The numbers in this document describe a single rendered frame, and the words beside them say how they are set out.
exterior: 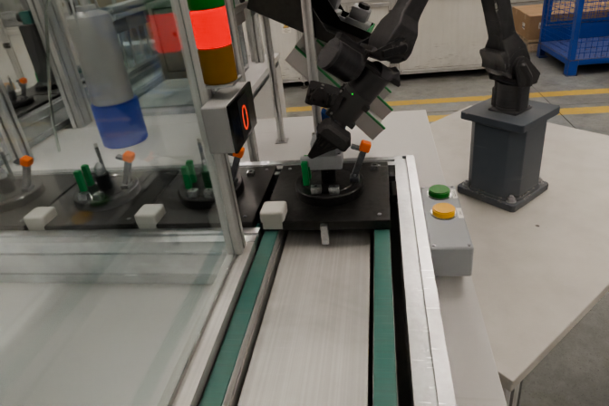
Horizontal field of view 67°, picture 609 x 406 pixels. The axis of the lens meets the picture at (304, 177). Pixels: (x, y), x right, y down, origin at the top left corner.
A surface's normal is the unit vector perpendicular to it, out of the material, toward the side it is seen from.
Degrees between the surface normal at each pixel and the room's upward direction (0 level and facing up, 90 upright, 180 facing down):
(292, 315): 0
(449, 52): 90
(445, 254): 90
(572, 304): 0
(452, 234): 0
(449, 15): 90
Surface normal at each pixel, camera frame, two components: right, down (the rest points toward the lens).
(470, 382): -0.11, -0.89
